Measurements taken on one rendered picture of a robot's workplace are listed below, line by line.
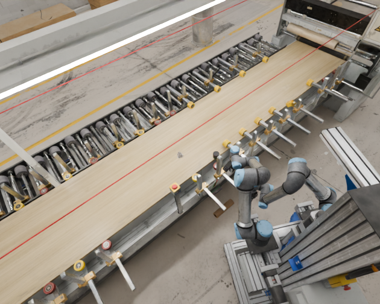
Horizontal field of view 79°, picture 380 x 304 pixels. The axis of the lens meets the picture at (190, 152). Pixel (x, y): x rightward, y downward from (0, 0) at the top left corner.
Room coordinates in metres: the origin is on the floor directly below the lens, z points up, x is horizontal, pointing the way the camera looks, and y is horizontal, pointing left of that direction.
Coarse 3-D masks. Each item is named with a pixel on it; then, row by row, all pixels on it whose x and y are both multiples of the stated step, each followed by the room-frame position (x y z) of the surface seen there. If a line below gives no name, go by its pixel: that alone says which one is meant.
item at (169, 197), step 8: (312, 88) 2.49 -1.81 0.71; (304, 96) 2.39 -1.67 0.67; (280, 112) 2.09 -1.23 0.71; (272, 120) 2.00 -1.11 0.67; (256, 128) 1.82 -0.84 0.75; (208, 168) 1.37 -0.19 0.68; (184, 184) 1.17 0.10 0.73; (160, 200) 1.00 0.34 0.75; (168, 200) 1.05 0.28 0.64; (152, 208) 0.94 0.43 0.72; (144, 216) 0.88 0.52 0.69; (128, 224) 0.79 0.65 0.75; (136, 224) 0.82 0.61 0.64; (120, 232) 0.73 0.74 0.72; (112, 240) 0.67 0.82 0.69; (88, 256) 0.54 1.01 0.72; (72, 272) 0.44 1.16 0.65; (56, 280) 0.37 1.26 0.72; (64, 280) 0.38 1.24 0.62; (40, 296) 0.27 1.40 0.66
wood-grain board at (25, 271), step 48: (288, 48) 3.23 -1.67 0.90; (240, 96) 2.27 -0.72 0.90; (288, 96) 2.17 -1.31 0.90; (144, 144) 1.63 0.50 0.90; (192, 144) 1.56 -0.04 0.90; (48, 192) 1.14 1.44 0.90; (96, 192) 1.08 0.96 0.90; (144, 192) 1.03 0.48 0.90; (0, 240) 0.71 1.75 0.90; (48, 240) 0.66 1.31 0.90; (96, 240) 0.62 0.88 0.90; (0, 288) 0.32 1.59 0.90
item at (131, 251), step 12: (324, 96) 2.30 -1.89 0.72; (312, 108) 2.12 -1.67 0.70; (300, 120) 1.95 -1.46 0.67; (252, 156) 1.45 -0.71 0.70; (240, 168) 1.32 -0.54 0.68; (204, 192) 1.06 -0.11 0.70; (192, 204) 0.94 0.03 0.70; (168, 216) 0.85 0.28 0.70; (180, 216) 0.84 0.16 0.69; (156, 228) 0.74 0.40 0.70; (168, 228) 0.75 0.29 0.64; (144, 240) 0.64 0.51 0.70; (132, 252) 0.54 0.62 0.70; (108, 276) 0.37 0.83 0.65; (84, 288) 0.29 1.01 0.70; (72, 300) 0.21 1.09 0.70
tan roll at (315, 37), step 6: (288, 24) 3.58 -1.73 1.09; (294, 24) 3.53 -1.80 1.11; (288, 30) 3.54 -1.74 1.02; (294, 30) 3.45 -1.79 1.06; (300, 30) 3.38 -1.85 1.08; (306, 30) 3.33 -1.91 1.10; (306, 36) 3.27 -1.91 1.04; (312, 36) 3.20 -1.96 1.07; (318, 36) 3.15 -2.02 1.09; (324, 36) 3.11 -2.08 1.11; (318, 42) 3.11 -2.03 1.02; (324, 42) 3.04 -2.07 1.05; (330, 42) 2.99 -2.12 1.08; (336, 42) 2.94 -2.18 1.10; (330, 48) 2.97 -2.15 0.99; (342, 48) 2.86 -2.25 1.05
